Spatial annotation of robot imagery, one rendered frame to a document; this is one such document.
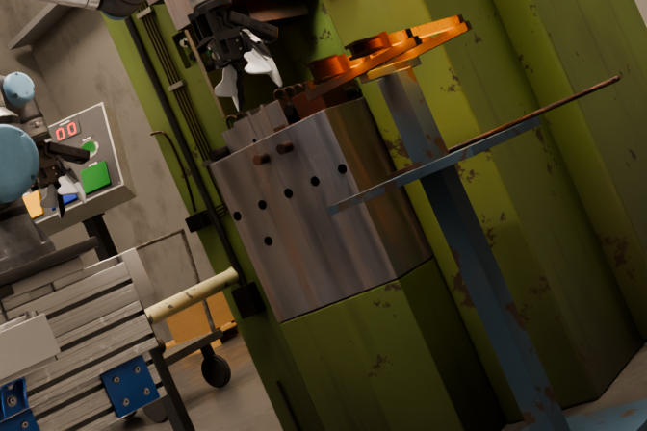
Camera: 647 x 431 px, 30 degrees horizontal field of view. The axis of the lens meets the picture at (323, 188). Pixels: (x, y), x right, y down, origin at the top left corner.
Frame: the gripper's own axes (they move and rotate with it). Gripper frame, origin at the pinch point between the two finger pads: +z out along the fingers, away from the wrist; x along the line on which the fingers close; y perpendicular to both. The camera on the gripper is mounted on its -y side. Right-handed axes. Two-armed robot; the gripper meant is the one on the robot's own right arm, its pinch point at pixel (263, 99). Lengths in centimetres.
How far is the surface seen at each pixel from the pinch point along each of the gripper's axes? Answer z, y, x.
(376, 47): -1.4, -25.9, 6.4
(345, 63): -1.9, -26.7, -5.3
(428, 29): -2.1, -45.8, 1.7
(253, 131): -1, -45, -69
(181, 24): -35, -42, -76
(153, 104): -22, -45, -109
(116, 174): -6, -19, -97
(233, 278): 32, -42, -102
